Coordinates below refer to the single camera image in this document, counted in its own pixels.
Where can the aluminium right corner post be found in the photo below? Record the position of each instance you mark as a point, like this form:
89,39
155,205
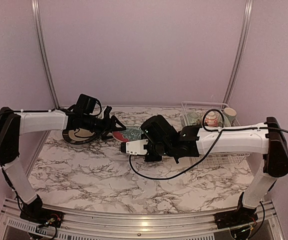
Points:
240,50

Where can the aluminium front frame rail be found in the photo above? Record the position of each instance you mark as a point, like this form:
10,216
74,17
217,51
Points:
91,225

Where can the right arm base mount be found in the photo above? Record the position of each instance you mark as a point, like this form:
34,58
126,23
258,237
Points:
239,216

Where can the aluminium left corner post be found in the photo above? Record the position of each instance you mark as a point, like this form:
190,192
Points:
43,52

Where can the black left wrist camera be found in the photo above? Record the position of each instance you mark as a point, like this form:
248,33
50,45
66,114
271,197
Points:
85,104

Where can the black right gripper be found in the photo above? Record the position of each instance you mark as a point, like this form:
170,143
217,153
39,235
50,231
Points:
153,159

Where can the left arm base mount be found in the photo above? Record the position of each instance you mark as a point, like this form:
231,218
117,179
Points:
35,212

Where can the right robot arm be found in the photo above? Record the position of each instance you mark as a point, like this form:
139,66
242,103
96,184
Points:
193,141

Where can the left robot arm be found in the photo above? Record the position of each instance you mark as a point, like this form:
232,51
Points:
16,123

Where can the black rimmed cream plate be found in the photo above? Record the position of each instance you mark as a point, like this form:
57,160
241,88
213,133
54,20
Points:
78,137

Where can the red green leaf plate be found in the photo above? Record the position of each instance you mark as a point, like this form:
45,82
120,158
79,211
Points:
132,133

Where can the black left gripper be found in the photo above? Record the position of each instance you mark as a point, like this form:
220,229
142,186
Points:
111,126

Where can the pale green flower bowl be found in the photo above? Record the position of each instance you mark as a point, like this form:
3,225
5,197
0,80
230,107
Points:
192,119

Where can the aluminium corner post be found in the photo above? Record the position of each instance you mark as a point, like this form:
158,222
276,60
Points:
43,52
240,50

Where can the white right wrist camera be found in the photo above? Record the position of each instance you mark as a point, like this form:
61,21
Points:
136,147

